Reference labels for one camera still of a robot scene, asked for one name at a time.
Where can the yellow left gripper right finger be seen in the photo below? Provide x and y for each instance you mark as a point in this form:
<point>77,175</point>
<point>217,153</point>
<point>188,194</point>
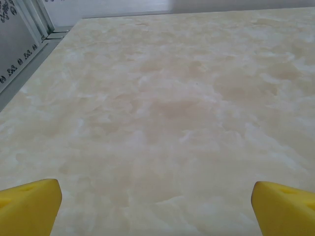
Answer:
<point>285,211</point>

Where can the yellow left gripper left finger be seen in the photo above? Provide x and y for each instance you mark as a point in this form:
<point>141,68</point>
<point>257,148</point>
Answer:
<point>27,209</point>

